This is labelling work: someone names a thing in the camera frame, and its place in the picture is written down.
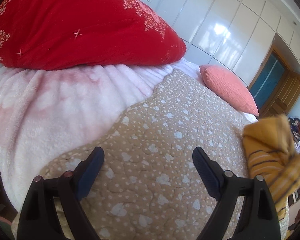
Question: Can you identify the yellow striped knit sweater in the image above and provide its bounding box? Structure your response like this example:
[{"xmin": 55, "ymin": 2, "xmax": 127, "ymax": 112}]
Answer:
[{"xmin": 242, "ymin": 114, "xmax": 300, "ymax": 235}]

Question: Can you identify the cluttered shoe rack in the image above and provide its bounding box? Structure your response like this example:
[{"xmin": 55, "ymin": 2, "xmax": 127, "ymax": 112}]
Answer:
[{"xmin": 288, "ymin": 116, "xmax": 300, "ymax": 150}]

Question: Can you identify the white fleece blanket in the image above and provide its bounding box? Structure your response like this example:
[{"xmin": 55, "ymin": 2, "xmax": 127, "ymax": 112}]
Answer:
[{"xmin": 0, "ymin": 59, "xmax": 205, "ymax": 210}]

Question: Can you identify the beige heart-patterned quilt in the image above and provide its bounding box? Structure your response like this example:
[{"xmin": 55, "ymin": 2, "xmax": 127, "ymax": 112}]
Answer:
[{"xmin": 11, "ymin": 68, "xmax": 291, "ymax": 240}]

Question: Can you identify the brown wooden door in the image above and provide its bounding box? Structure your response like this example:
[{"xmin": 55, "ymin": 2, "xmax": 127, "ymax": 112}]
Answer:
[{"xmin": 259, "ymin": 71, "xmax": 300, "ymax": 118}]

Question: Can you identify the teal door curtain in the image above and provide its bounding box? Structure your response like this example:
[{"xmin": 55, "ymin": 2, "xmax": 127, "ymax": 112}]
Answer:
[{"xmin": 250, "ymin": 53, "xmax": 286, "ymax": 113}]

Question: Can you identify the pink knit pillow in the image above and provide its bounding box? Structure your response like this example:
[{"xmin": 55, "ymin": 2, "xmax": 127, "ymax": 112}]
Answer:
[{"xmin": 199, "ymin": 65, "xmax": 259, "ymax": 116}]

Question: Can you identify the red floral long pillow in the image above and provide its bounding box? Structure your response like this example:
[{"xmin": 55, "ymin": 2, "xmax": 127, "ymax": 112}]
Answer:
[{"xmin": 0, "ymin": 0, "xmax": 186, "ymax": 70}]

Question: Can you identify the white glossy wardrobe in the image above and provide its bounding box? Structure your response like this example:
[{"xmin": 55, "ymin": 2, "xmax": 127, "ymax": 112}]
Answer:
[{"xmin": 157, "ymin": 0, "xmax": 300, "ymax": 84}]

